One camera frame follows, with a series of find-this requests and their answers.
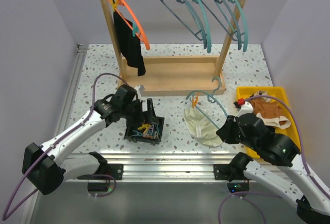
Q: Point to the brown underwear in bin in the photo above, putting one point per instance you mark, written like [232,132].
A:
[269,110]

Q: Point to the wooden clothes rack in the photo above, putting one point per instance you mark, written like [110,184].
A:
[171,75]

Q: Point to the yellow clothespin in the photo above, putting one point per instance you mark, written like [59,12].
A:
[114,4]

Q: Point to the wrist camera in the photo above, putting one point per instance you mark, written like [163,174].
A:
[243,107]
[139,89]

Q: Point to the grey-blue hanger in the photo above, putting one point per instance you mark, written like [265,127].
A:
[181,12]

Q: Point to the black underwear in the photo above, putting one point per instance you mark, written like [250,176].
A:
[130,46]

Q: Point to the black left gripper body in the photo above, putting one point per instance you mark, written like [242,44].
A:
[127,114]

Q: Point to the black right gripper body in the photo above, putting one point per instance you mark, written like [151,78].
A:
[232,134]

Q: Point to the orange hanger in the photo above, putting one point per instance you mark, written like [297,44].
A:
[142,36]

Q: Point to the yellow plastic bin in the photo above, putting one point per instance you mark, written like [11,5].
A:
[278,94]

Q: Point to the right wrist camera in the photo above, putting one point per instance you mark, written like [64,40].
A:
[243,107]

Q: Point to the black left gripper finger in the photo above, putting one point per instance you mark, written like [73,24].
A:
[151,117]
[137,113]

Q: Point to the black clip box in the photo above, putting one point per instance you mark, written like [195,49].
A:
[147,133]

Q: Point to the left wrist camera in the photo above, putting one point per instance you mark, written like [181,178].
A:
[139,89]

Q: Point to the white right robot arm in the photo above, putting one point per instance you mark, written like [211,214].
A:
[305,192]

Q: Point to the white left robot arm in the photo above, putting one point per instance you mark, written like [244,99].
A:
[46,166]

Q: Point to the orange clothespin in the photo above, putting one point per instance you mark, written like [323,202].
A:
[194,101]

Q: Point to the pale green underwear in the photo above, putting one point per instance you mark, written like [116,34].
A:
[201,128]

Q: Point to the teal clothespin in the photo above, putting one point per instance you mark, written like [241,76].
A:
[135,30]

